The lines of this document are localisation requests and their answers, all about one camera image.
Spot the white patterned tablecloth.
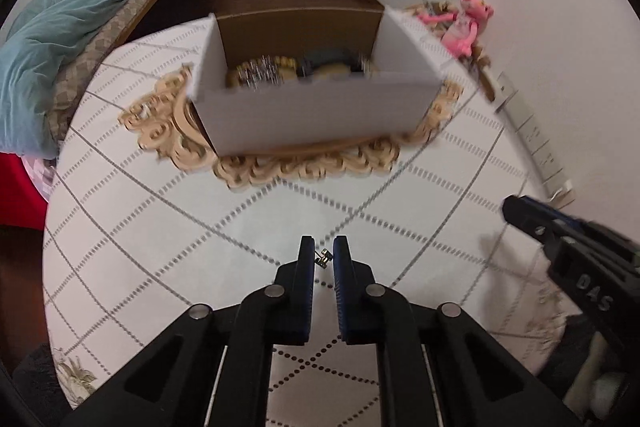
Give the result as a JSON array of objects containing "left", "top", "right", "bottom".
[{"left": 43, "top": 20, "right": 575, "bottom": 407}]

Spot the white cardboard box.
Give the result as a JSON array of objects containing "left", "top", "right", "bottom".
[{"left": 188, "top": 8, "right": 445, "bottom": 156}]

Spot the pink panther plush toy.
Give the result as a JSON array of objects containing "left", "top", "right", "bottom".
[{"left": 416, "top": 0, "right": 495, "bottom": 58}]

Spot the black clip object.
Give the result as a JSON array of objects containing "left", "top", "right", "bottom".
[{"left": 296, "top": 48, "right": 363, "bottom": 78}]

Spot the red cloth under bed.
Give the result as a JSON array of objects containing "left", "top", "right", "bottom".
[{"left": 0, "top": 153, "right": 48, "bottom": 231}]

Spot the bed with checkered mattress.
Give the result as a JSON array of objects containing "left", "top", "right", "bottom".
[{"left": 47, "top": 0, "right": 157, "bottom": 143}]

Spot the teal blue duvet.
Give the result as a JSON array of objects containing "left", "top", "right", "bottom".
[{"left": 1, "top": 0, "right": 127, "bottom": 159}]

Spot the white wall socket strip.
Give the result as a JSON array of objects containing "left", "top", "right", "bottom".
[{"left": 494, "top": 72, "right": 575, "bottom": 209}]

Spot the silver chain necklace pile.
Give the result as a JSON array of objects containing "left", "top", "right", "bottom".
[{"left": 234, "top": 56, "right": 281, "bottom": 88}]

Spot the wooden bead bracelet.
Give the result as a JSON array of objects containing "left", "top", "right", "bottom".
[{"left": 224, "top": 53, "right": 302, "bottom": 90}]

